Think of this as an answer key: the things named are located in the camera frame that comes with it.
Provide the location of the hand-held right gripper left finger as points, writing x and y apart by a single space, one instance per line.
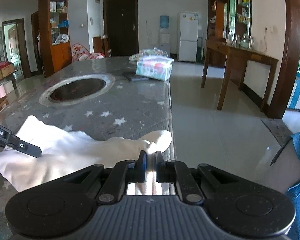
142 167

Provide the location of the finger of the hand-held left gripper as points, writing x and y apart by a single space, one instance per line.
27 148

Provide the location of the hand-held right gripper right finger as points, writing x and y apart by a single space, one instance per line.
160 167

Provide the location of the white garment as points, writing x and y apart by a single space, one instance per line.
77 147

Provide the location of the pink round box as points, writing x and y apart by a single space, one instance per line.
0 92

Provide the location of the white round box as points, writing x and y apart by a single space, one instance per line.
8 87

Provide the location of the grey star quilted table cover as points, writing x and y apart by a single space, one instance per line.
130 100

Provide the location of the round black table stove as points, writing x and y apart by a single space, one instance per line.
77 90

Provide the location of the cardboard box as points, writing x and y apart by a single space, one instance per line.
8 71

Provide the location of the black flat device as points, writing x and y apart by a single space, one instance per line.
135 77

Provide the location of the pastel tissue box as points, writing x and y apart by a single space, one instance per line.
152 71

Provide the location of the wooden bookshelf cabinet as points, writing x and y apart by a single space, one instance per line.
61 57

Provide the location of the light wooden inner door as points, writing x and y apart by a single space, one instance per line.
15 45

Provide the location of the floral cloth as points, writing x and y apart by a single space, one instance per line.
150 53

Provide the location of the dark floor mat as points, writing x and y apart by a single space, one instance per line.
275 130

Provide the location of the small wooden cabinet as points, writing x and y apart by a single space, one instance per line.
98 45

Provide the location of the white water dispenser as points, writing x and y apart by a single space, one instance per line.
165 41

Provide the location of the white refrigerator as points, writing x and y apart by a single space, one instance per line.
188 35

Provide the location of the wooden console table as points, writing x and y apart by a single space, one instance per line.
240 53

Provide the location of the dark wooden door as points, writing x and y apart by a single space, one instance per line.
121 25

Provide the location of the blue water bottle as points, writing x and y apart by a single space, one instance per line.
165 22

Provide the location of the glass jar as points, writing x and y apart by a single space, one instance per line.
245 41
251 42
235 40

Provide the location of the blue cabinet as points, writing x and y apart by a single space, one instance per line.
298 92

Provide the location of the wooden display cabinet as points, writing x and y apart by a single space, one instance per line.
218 17

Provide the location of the dark wooden archway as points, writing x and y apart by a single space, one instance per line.
287 55

